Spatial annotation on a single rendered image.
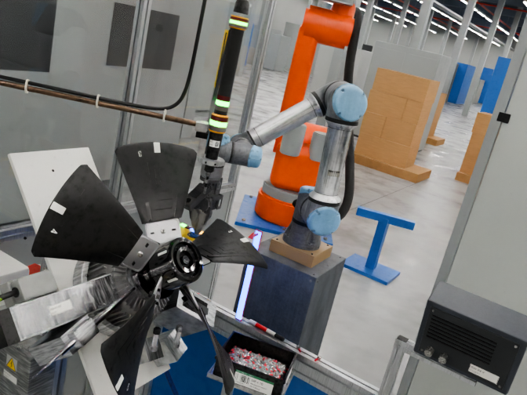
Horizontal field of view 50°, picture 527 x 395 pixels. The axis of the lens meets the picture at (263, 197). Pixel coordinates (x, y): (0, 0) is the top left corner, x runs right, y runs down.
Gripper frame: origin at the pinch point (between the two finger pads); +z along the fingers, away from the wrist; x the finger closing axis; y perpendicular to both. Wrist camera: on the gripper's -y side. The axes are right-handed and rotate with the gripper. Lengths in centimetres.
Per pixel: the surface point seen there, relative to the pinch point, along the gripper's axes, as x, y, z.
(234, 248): -28.3, -19.9, -9.9
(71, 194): -13, -70, -28
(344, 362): -24, 150, 108
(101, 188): -16, -63, -30
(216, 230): -19.4, -17.4, -11.4
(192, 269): -32, -45, -11
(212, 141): -25, -38, -42
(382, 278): 4, 293, 105
